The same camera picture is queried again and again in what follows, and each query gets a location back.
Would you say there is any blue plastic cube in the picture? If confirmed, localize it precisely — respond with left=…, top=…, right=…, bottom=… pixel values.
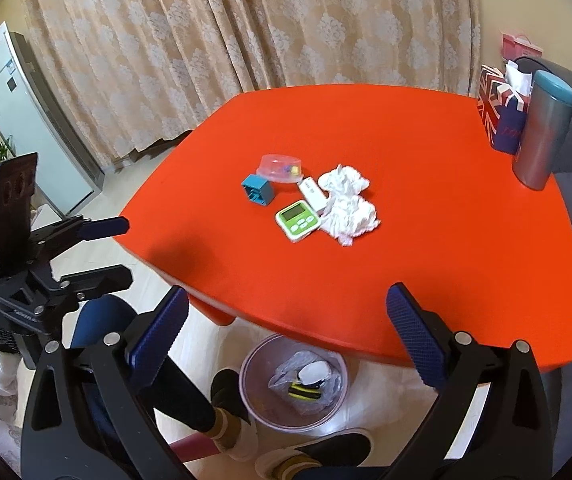
left=241, top=174, right=275, bottom=206

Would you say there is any clear plastic lidded container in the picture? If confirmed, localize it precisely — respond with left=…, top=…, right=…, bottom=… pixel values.
left=257, top=154, right=303, bottom=184

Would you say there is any white tissue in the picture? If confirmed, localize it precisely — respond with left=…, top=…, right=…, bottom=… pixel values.
left=317, top=165, right=369, bottom=196
left=319, top=195, right=380, bottom=246

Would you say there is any white round trash item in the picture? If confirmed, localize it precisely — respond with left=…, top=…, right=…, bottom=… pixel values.
left=298, top=360, right=333, bottom=385

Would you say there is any pink mesh trash bin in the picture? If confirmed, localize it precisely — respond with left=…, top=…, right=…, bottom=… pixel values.
left=239, top=334, right=350, bottom=434

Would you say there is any yellow black trash item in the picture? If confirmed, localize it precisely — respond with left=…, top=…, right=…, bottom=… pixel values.
left=288, top=382, right=323, bottom=401

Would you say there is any clear plastic trash bag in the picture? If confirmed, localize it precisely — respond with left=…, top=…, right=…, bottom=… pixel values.
left=267, top=350, right=343, bottom=415

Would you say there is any red stool leg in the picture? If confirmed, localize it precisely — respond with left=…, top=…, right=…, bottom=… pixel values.
left=170, top=432, right=220, bottom=463

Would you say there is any white standing air conditioner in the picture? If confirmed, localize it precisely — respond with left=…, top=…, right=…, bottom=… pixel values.
left=0, top=24, right=105, bottom=217

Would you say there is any left slippered foot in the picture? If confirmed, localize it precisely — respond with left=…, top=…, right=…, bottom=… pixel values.
left=209, top=368, right=259, bottom=462

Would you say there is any slippered foot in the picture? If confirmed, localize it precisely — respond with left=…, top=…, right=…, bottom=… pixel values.
left=254, top=428, right=374, bottom=479
left=209, top=368, right=259, bottom=462

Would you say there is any right slippered foot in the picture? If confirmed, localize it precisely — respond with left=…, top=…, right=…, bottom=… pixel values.
left=254, top=428, right=374, bottom=479

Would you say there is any beige patterned curtain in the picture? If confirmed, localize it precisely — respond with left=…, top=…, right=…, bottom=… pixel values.
left=24, top=0, right=481, bottom=166

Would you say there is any red low table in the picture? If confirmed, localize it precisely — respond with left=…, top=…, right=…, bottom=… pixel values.
left=119, top=84, right=572, bottom=370

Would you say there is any green digital timer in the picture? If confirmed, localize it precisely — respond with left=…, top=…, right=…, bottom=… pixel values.
left=275, top=200, right=321, bottom=243

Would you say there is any white rectangular device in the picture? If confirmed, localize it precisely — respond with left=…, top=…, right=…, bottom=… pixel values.
left=298, top=177, right=328, bottom=216

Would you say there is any union jack tissue box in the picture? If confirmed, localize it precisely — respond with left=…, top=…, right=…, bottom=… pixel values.
left=478, top=61, right=533, bottom=155

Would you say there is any grey teal-lidded thermos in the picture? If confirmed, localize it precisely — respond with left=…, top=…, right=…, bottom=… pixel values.
left=512, top=70, right=572, bottom=191

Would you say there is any pink bag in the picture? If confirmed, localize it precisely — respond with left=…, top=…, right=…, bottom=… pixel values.
left=500, top=32, right=544, bottom=63

